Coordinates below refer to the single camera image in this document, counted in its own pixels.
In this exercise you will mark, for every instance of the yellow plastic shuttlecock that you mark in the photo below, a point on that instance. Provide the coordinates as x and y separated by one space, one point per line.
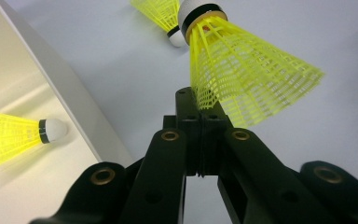
6 137
245 68
158 12

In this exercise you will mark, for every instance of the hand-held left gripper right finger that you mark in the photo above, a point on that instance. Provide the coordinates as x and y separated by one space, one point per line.
213 140

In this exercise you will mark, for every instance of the white plastic storage bin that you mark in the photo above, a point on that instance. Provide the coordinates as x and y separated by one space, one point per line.
18 77

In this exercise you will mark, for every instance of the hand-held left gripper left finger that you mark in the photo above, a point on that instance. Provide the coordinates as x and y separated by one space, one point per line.
192 140

